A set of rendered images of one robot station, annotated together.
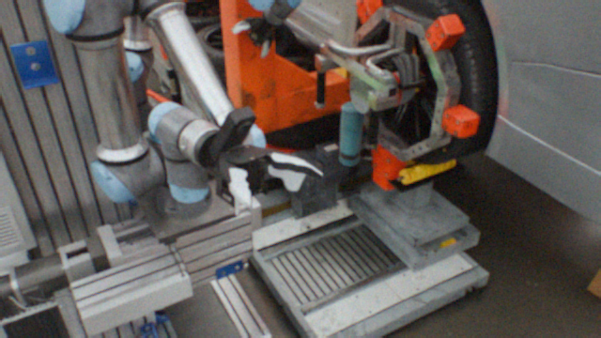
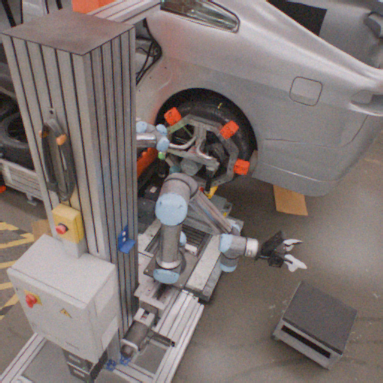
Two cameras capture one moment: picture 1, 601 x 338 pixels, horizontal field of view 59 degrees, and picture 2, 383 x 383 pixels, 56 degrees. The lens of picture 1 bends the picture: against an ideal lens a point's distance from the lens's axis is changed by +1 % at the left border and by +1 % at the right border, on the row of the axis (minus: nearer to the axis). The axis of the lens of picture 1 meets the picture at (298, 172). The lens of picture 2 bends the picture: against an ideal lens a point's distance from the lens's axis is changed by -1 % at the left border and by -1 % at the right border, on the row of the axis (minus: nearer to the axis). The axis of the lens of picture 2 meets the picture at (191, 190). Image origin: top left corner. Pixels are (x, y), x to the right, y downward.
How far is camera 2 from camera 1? 125 cm
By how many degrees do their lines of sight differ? 33
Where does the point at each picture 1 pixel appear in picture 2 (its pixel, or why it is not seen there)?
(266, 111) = not seen: hidden behind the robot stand
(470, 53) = (240, 136)
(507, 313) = (256, 236)
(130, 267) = (170, 307)
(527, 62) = (271, 139)
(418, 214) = not seen: hidden behind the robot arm
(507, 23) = (260, 123)
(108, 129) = (173, 253)
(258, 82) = not seen: hidden behind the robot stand
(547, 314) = (269, 229)
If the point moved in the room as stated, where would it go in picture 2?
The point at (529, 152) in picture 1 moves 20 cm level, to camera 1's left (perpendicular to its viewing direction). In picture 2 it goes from (276, 173) to (255, 184)
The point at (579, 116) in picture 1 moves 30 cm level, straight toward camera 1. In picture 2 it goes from (299, 158) to (315, 190)
